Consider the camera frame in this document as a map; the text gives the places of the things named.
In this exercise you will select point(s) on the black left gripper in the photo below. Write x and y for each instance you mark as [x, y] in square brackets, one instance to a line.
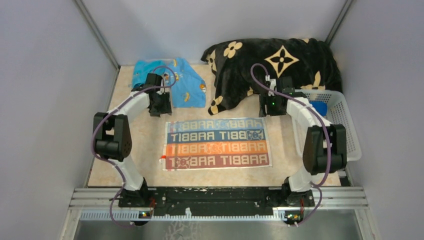
[166, 109]

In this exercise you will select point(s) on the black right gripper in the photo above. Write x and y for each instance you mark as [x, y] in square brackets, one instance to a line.
[264, 100]

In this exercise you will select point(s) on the dark blue towel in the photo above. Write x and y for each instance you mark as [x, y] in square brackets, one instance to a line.
[321, 107]

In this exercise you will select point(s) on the grey orange printed cloth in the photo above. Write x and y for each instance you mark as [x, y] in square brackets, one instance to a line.
[229, 143]

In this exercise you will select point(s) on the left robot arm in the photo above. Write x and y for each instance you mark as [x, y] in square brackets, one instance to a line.
[112, 140]

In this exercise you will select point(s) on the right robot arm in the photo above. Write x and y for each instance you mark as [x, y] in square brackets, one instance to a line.
[325, 143]

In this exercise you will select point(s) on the light blue printed towel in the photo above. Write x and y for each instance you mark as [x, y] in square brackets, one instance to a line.
[189, 90]

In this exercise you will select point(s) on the teal small cloth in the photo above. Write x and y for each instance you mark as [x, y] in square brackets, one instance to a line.
[142, 69]

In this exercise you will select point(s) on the black floral plush blanket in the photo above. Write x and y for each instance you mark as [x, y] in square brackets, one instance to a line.
[237, 64]

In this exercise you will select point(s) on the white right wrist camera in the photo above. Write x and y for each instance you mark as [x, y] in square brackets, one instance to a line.
[271, 84]

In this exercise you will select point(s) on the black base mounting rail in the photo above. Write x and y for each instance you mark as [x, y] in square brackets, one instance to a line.
[249, 201]

